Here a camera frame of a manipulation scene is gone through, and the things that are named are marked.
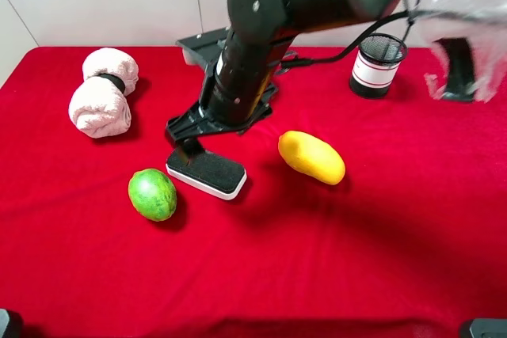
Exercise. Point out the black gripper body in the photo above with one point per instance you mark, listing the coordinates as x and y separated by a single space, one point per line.
195 122

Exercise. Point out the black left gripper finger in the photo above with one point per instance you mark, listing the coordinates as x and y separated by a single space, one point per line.
189 149

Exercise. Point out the black white board eraser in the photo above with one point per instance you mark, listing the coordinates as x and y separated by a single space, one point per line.
209 173

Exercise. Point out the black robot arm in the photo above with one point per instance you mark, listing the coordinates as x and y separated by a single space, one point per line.
240 61

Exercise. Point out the dark object bottom left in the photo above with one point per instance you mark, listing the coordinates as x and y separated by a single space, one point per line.
10 324

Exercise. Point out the dark object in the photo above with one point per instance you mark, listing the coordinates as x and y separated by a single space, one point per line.
484 328
10 324

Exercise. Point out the dark object bottom right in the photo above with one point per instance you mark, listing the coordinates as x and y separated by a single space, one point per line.
484 328

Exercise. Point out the green round fruit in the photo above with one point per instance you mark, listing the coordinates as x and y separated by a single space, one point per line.
152 194

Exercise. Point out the pink rolled towel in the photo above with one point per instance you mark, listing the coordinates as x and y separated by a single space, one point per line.
99 106

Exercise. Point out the yellow mango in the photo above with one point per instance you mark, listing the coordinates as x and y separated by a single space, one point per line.
311 156

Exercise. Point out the red table cloth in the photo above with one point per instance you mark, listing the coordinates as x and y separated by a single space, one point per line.
411 243

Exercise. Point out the black mesh pen holder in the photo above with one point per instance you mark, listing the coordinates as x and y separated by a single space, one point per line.
377 62

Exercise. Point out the black stand in plastic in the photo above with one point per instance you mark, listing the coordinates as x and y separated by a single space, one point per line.
468 37

